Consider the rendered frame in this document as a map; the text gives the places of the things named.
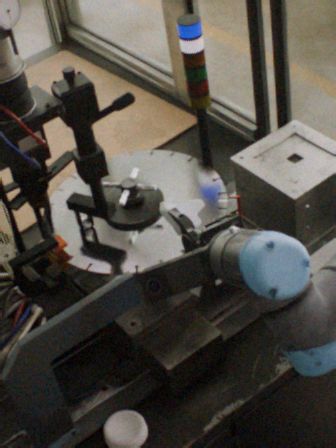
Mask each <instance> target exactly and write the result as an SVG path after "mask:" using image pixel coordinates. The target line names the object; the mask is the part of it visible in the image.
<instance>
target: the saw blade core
mask: <svg viewBox="0 0 336 448"><path fill-rule="evenodd" d="M151 153H152V149H151V150H135V151H131V155H132V156H130V151H128V152H124V153H119V154H115V155H112V156H110V158H111V160H112V161H110V159H109V157H106V158H107V162H108V167H109V171H110V175H109V176H107V177H105V178H103V179H102V181H103V183H120V182H121V181H122V180H124V179H126V178H130V176H131V173H132V171H133V169H134V168H138V169H139V172H138V174H137V176H136V179H135V180H136V181H137V183H147V184H151V185H155V186H156V187H157V188H159V189H160V190H161V192H162V193H163V194H164V199H165V201H168V202H170V203H173V204H176V203H181V202H185V201H189V200H192V199H200V200H202V201H203V203H204V207H203V208H202V209H201V210H200V211H199V212H198V213H197V216H198V218H199V219H200V221H201V223H200V226H199V227H198V228H196V229H199V230H202V228H204V224H206V223H208V222H211V221H213V220H214V219H216V218H218V217H220V216H223V215H225V214H226V211H227V205H228V197H227V194H226V193H227V191H226V188H225V185H224V183H223V181H222V180H221V179H220V177H219V175H218V174H217V173H216V172H215V171H214V170H213V169H212V168H211V167H210V166H208V165H207V164H205V163H204V162H202V161H200V160H198V159H196V158H194V157H193V158H192V157H191V156H189V155H187V154H183V153H179V152H174V151H168V150H153V154H152V155H150V154H151ZM173 153H174V154H173ZM172 154H173V156H171V155H172ZM190 159H191V160H190ZM189 160H190V161H189ZM188 161H189V162H188ZM207 167H208V168H207ZM205 168H206V169H205ZM202 169H205V170H202ZM71 176H72V177H71ZM71 176H70V177H69V178H67V179H66V180H65V181H64V182H63V183H62V184H61V185H60V186H59V187H58V188H57V190H55V191H54V193H53V194H52V195H51V197H50V198H49V202H50V210H51V217H52V223H53V228H54V233H53V234H51V235H50V233H51V229H50V226H49V225H48V222H47V219H46V216H45V213H44V210H43V214H42V228H43V236H44V239H47V238H48V237H50V236H54V237H55V236H57V235H59V236H60V237H61V238H62V239H63V240H65V241H66V242H67V243H68V247H66V248H65V249H63V250H60V251H58V252H57V253H56V255H57V256H59V257H60V258H61V259H63V260H64V261H66V262H67V261H68V260H69V259H70V260H69V261H68V263H69V264H71V265H73V266H75V267H77V268H80V269H83V270H86V269H87V268H88V267H89V268H88V269H87V271H90V272H95V273H101V274H111V271H112V267H115V268H114V269H113V271H112V274H123V273H125V272H126V271H130V272H131V273H132V274H133V273H136V267H135V266H138V267H137V269H138V273H140V272H141V271H142V270H143V269H144V268H146V267H149V266H152V265H155V264H157V263H160V261H162V263H163V262H165V261H168V260H171V259H173V258H176V257H179V256H182V255H184V253H181V252H182V251H184V252H185V249H184V247H183V243H182V236H183V235H181V236H178V235H177V233H176V232H175V230H174V228H173V227H172V225H171V224H170V223H169V222H167V220H166V219H165V217H164V216H163V215H162V214H160V215H159V216H158V217H157V218H155V219H154V220H153V221H151V222H149V223H147V224H144V225H141V226H137V227H130V228H125V227H118V226H115V225H113V224H111V223H109V222H108V221H107V220H105V219H102V218H98V217H94V216H93V220H94V223H95V225H94V226H92V225H91V227H89V228H87V229H84V230H83V231H82V230H81V229H80V228H79V226H78V225H77V223H76V219H75V216H74V212H73V211H72V210H70V209H68V206H67V203H66V200H68V198H69V197H70V196H71V195H72V194H73V192H74V193H78V194H82V195H86V196H90V197H92V195H91V191H90V187H89V185H85V184H84V182H83V181H82V180H81V179H80V177H79V176H78V175H77V173H74V174H73V175H71ZM73 177H74V178H76V179H74V178H73ZM218 179H219V180H218ZM214 180H215V181H214ZM213 181H214V182H213ZM58 190H59V191H58ZM61 191H63V192H61ZM218 194H221V195H218ZM218 199H227V201H221V202H218ZM51 204H54V205H51ZM218 208H221V209H218ZM185 254H186V252H185ZM72 256H74V257H73V258H71V257H72ZM89 264H92V265H90V266H89Z"/></svg>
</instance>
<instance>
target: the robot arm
mask: <svg viewBox="0 0 336 448"><path fill-rule="evenodd" d="M203 207H204V203H203V201H202V200H200V199H192V200H189V201H185V202H181V203H176V204H173V203H170V202H168V201H163V202H161V203H160V213H161V214H162V215H163V216H164V217H165V219H166V220H167V222H169V223H170V224H171V225H172V227H173V228H174V230H175V232H176V233H177V235H178V236H181V235H183V236H182V243H183V247H184V249H185V252H186V254H184V255H182V256H179V257H176V258H173V259H171V260H168V261H165V262H163V263H157V264H155V265H152V266H149V267H146V268H144V269H143V270H142V271H141V273H140V274H139V275H138V277H137V280H138V282H139V285H140V287H141V289H142V291H143V293H144V296H145V298H146V300H147V301H148V302H149V303H155V302H157V301H160V300H163V299H166V298H169V297H172V296H174V295H177V294H180V293H183V292H186V291H188V290H190V292H191V293H192V294H194V295H196V296H198V297H203V296H206V295H208V294H210V293H212V292H213V291H214V290H215V289H216V286H217V285H218V284H220V283H222V282H225V283H227V284H229V285H232V286H235V287H237V288H241V289H244V290H245V292H246V293H247V294H248V295H249V297H250V298H251V300H252V302H253V303H254V305H255V306H256V308H257V310H258V311H259V312H260V315H261V317H262V319H264V321H265V322H266V324H267V326H268V327H269V329H270V330H271V332H272V334H273V335H274V337H275V338H276V339H277V342H278V344H279V345H280V347H281V351H282V353H283V354H285V355H286V356H287V357H288V358H289V359H290V361H291V362H292V365H293V367H294V368H295V369H296V371H297V372H298V373H301V374H302V375H305V376H319V375H322V374H325V373H327V372H330V371H331V370H332V369H334V368H335V367H336V254H335V255H334V256H333V257H332V258H331V259H330V260H329V261H328V262H327V263H326V264H325V265H324V266H323V267H322V268H321V269H320V270H319V271H318V272H317V273H316V274H315V275H314V276H313V277H312V278H310V274H311V268H310V257H309V255H308V252H307V251H306V249H305V247H304V246H303V245H302V244H301V243H299V242H298V241H297V240H295V239H293V238H291V237H288V236H286V235H284V234H281V233H278V232H272V231H267V232H263V231H262V229H261V228H256V229H254V230H247V229H246V227H245V226H244V221H243V219H242V216H241V215H238V214H228V213H227V214H225V215H223V216H220V217H218V218H216V219H214V220H213V221H211V222H208V223H206V224H204V228H202V230H199V229H196V228H198V227H199V226H200V223H201V221H200V219H199V218H198V216H197V213H198V212H199V211H200V210H201V209H202V208H203ZM227 217H230V218H228V219H226V220H223V219H225V218H227ZM235 220H237V221H239V222H235ZM242 227H243V228H242ZM193 229H195V230H193Z"/></svg>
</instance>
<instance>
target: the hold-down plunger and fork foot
mask: <svg viewBox="0 0 336 448"><path fill-rule="evenodd" d="M89 187H90V191H91V195H92V197H90V196H86V195H82V194H78V193H74V192H73V194H72V195H71V196H70V197H69V198H68V200H66V203H67V206H68V209H70V210H72V211H73V212H74V216H75V219H76V223H77V225H78V226H79V228H80V229H81V230H82V231H83V230H84V227H83V223H82V220H81V216H80V213H83V214H86V216H87V217H88V219H89V221H90V223H91V225H92V226H94V225H95V223H94V220H93V216H94V217H98V218H102V219H105V220H110V219H111V218H112V217H113V216H114V215H115V213H116V212H117V207H116V203H115V202H113V201H109V200H107V197H106V194H105V190H104V186H103V181H102V180H100V181H99V182H96V183H91V184H89ZM79 212H80V213H79Z"/></svg>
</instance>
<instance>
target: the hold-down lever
mask: <svg viewBox="0 0 336 448"><path fill-rule="evenodd" d="M134 102H135V95H134V94H133V93H132V92H130V91H128V92H126V93H124V94H122V95H121V96H119V97H117V98H116V99H114V100H113V101H112V104H111V105H109V106H108V107H106V108H104V109H103V110H101V111H99V112H98V113H96V114H94V115H92V116H91V117H88V118H87V121H88V124H89V125H90V126H91V125H92V124H94V123H96V122H97V121H99V120H101V119H102V118H104V117H106V116H107V115H109V114H111V113H112V112H117V111H122V110H124V109H126V108H128V107H129V106H131V105H133V104H134Z"/></svg>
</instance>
